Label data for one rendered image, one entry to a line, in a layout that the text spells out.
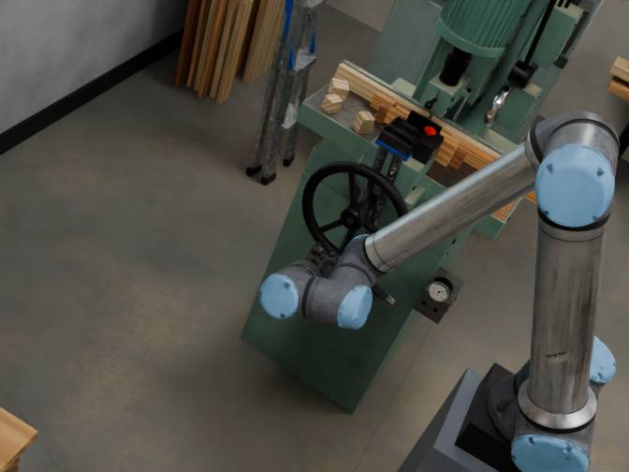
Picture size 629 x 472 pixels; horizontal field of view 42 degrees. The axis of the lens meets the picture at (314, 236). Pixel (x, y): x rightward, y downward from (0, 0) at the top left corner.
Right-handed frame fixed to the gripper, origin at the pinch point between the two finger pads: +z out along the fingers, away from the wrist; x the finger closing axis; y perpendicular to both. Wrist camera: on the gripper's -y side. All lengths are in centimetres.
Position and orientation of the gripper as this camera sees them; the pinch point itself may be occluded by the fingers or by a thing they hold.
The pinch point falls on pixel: (329, 266)
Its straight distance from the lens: 202.2
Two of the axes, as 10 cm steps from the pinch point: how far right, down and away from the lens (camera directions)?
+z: 3.4, -1.9, 9.2
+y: 4.5, -8.3, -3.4
